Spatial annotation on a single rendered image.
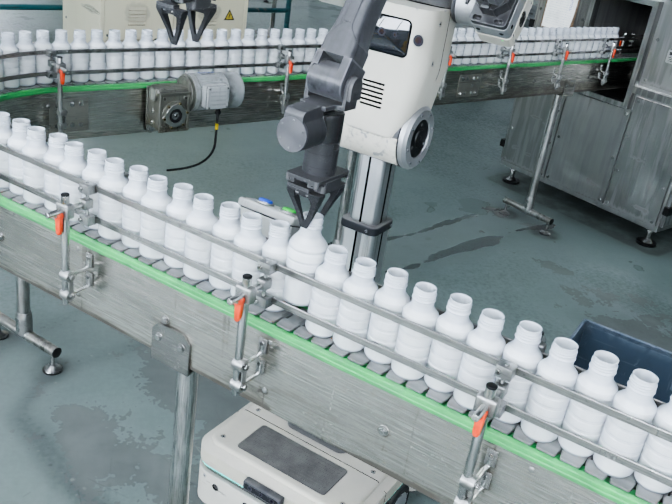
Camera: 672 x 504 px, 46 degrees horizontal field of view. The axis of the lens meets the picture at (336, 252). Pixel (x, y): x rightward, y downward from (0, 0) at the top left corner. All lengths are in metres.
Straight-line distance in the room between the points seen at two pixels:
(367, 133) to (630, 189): 3.23
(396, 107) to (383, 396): 0.78
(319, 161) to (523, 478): 0.59
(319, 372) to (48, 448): 1.46
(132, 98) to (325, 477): 1.44
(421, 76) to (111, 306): 0.85
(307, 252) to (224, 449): 1.06
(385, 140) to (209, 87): 1.03
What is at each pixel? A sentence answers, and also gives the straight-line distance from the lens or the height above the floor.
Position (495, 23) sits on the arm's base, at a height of 1.49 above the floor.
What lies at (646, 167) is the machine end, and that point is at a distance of 4.94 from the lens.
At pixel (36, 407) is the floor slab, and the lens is 2.88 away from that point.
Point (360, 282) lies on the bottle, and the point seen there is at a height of 1.14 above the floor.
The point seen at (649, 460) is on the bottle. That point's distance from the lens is 1.26.
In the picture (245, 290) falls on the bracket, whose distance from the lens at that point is 1.35.
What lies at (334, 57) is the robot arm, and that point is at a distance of 1.31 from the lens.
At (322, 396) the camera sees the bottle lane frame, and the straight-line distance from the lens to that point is 1.42.
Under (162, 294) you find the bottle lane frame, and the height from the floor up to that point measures 0.96.
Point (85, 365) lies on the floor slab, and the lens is 3.06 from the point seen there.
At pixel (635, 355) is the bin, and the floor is 0.91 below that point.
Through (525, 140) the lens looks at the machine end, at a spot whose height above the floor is 0.34.
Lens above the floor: 1.74
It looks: 25 degrees down
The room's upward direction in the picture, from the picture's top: 9 degrees clockwise
